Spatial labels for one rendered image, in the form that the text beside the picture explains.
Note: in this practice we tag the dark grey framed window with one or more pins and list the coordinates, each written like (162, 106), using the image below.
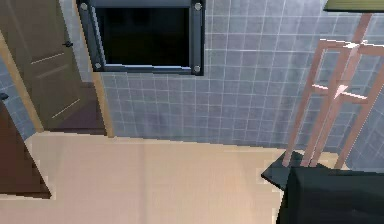
(146, 36)

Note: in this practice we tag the pink copper shelf stand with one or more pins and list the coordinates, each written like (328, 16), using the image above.
(336, 96)

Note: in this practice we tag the olive brown room door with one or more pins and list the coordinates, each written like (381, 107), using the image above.
(43, 66)

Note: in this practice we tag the dark green bin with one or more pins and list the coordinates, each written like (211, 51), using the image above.
(333, 196)

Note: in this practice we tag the olive green shelf board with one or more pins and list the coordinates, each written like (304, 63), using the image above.
(356, 5)

